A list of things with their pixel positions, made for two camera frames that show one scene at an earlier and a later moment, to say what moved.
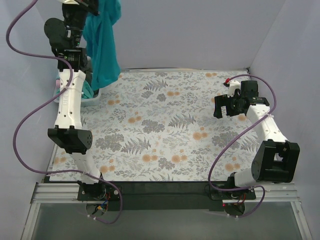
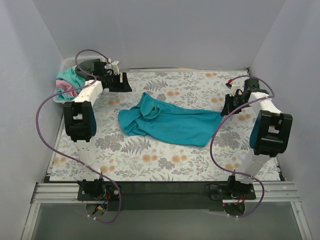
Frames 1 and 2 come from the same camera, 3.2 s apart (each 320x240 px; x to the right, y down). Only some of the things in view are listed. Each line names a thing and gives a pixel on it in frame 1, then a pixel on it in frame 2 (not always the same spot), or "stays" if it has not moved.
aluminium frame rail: (277, 193) stays
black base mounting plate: (163, 196) stays
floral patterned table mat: (159, 125) stays
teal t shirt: (98, 32) to (155, 118)
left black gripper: (90, 5) to (117, 81)
